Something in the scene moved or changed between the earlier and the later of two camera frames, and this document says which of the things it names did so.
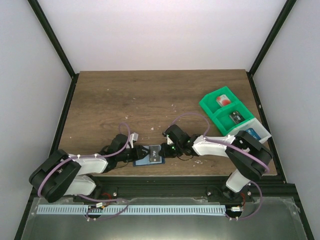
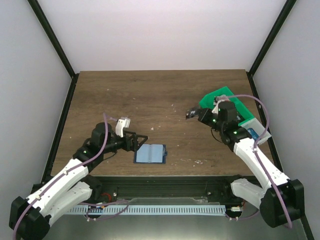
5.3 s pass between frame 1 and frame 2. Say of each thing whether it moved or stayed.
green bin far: stayed
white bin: stayed
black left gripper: moved
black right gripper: moved
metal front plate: stayed
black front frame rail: stayed
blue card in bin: stayed
